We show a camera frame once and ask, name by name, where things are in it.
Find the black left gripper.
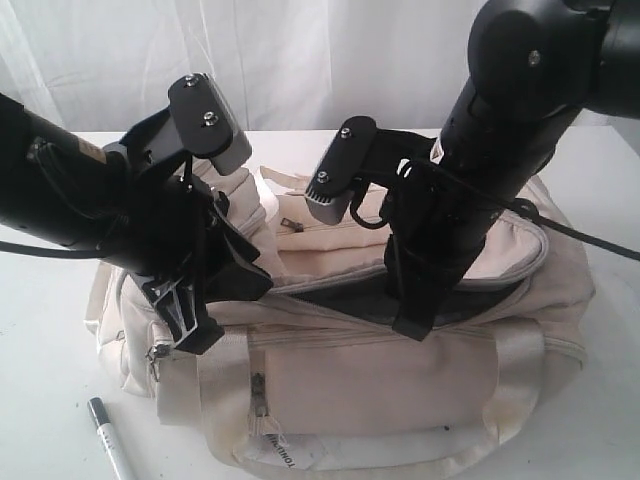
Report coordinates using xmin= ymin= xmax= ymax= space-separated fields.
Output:
xmin=100 ymin=164 xmax=273 ymax=355

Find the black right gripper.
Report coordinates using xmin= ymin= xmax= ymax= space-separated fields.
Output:
xmin=380 ymin=156 xmax=500 ymax=341

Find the cream fabric duffel bag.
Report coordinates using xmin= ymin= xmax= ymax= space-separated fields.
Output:
xmin=85 ymin=167 xmax=594 ymax=479

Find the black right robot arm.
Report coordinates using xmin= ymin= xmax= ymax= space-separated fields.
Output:
xmin=385 ymin=1 xmax=639 ymax=340

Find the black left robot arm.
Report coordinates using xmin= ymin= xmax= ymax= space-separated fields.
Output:
xmin=1 ymin=89 xmax=272 ymax=354

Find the silver black marker pen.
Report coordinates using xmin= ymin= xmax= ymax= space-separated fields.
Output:
xmin=87 ymin=397 xmax=137 ymax=480

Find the white backdrop curtain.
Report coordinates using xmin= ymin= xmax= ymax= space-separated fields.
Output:
xmin=1 ymin=1 xmax=481 ymax=131

